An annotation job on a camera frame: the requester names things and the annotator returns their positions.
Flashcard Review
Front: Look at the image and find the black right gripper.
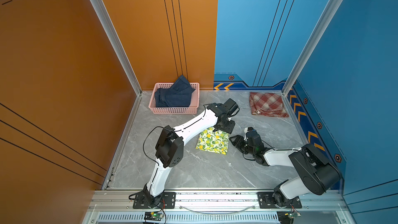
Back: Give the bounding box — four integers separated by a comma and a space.
228, 135, 256, 157

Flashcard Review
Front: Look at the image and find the lemon print skirt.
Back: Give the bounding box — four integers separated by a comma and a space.
195, 127, 230, 155

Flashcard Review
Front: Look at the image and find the red plaid skirt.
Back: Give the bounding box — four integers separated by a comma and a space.
249, 92, 289, 118

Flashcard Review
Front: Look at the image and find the dark navy skirt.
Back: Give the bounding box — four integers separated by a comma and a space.
154, 75, 195, 107

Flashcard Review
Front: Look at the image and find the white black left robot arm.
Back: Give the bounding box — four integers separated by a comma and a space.
143, 99, 240, 206

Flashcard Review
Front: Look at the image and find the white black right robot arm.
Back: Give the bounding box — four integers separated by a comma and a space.
230, 132, 343, 208

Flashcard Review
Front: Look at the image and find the pink perforated plastic basket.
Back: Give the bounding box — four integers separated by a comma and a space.
148, 83, 200, 115

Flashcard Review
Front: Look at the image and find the right circuit board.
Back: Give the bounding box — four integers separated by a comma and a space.
277, 212, 301, 224

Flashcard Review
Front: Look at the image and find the green circuit board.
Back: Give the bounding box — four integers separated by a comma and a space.
143, 211, 166, 224

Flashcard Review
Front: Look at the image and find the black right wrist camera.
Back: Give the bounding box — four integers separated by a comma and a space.
245, 127, 262, 147

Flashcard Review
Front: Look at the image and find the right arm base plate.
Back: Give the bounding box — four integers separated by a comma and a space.
257, 191, 302, 209

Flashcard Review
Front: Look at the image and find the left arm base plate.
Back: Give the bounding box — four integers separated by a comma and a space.
129, 191, 176, 209

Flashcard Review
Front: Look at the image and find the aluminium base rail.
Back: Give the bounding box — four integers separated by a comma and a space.
82, 189, 355, 224

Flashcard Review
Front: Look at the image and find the aluminium right corner post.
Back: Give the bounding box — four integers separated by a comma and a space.
282, 0, 343, 96

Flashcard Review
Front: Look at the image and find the aluminium corner post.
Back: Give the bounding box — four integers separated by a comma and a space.
90, 0, 142, 96
282, 0, 343, 96

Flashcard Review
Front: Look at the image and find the aluminium left corner post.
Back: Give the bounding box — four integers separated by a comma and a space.
90, 0, 142, 96

